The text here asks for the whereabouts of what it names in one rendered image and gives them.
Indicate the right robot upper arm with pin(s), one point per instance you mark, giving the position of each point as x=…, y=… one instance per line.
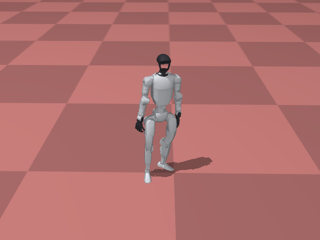
x=147, y=82

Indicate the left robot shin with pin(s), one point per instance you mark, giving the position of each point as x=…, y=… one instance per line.
x=164, y=151

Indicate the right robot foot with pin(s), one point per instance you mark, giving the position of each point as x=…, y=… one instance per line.
x=147, y=177

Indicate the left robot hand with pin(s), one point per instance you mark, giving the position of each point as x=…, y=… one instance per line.
x=178, y=118

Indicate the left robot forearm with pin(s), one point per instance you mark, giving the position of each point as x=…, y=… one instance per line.
x=178, y=106

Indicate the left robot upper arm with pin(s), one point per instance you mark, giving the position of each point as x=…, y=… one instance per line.
x=177, y=87

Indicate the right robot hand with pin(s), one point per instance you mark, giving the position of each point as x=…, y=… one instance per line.
x=139, y=125

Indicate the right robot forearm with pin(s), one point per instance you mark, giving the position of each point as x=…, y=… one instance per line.
x=142, y=108

